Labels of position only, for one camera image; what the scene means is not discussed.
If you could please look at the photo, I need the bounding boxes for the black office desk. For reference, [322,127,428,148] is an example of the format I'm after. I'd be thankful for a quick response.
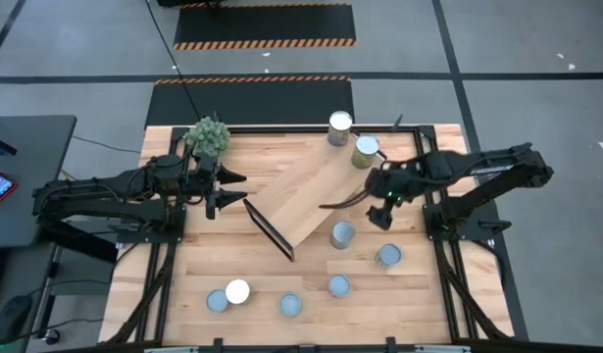
[0,115,77,251]

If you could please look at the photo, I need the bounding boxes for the green artificial plant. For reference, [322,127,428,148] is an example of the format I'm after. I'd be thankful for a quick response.
[183,115,232,159]

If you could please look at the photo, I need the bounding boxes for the black hazard-striped floor mat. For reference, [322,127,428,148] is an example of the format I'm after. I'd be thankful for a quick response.
[144,76,356,129]
[173,2,357,51]

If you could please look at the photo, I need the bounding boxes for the Corn labelled tin can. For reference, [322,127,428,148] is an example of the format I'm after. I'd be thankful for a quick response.
[375,242,403,270]

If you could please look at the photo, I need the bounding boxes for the dark grey side desk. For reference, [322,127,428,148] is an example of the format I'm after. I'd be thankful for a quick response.
[0,242,57,353]

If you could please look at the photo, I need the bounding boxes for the Peach labelled tin can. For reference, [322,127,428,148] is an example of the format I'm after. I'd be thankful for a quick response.
[327,110,354,148]

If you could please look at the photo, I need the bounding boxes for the silver tin can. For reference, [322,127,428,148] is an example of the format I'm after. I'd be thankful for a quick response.
[205,288,229,314]
[225,278,253,307]
[327,274,352,299]

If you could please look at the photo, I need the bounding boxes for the black floor cable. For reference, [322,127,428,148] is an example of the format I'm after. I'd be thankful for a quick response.
[144,0,203,122]

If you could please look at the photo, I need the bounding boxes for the Peas labelled tin can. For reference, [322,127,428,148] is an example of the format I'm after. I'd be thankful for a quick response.
[328,220,357,251]

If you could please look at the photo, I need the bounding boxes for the teal labelled tin can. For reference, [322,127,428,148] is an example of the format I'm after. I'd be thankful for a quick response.
[278,292,303,318]

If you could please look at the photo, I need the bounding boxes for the black aluminium table frame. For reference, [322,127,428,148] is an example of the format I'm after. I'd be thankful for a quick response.
[104,125,528,353]

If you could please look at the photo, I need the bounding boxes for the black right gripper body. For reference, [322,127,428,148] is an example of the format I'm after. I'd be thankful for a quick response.
[366,160,432,231]

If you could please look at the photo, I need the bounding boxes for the green labelled tin can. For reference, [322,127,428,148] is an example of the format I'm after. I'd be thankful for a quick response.
[350,134,380,171]

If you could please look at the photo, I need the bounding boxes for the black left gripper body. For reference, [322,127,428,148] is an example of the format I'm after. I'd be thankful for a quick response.
[185,155,220,221]

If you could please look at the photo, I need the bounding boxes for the black computer mouse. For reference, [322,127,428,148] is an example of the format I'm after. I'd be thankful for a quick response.
[0,294,33,342]

